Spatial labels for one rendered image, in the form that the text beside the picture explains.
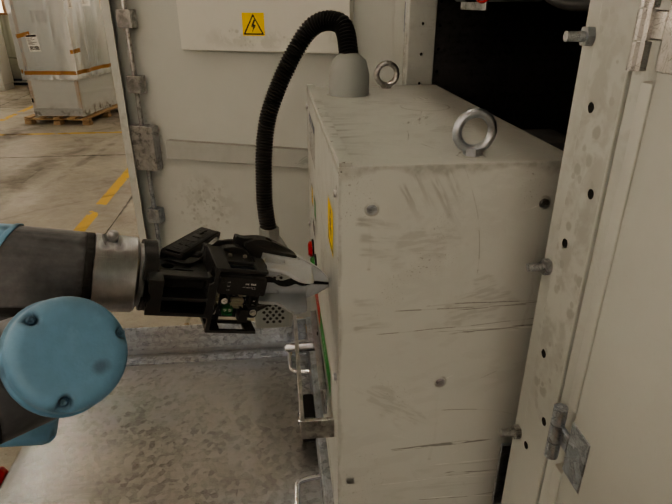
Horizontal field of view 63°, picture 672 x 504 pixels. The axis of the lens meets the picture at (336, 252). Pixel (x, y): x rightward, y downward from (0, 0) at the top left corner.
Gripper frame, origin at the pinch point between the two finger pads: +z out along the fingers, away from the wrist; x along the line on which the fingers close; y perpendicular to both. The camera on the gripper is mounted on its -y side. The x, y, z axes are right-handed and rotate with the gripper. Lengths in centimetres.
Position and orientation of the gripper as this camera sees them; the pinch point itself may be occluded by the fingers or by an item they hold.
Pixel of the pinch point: (316, 278)
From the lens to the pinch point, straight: 64.8
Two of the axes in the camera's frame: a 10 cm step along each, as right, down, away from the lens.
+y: 3.6, 3.9, -8.5
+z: 9.0, 0.9, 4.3
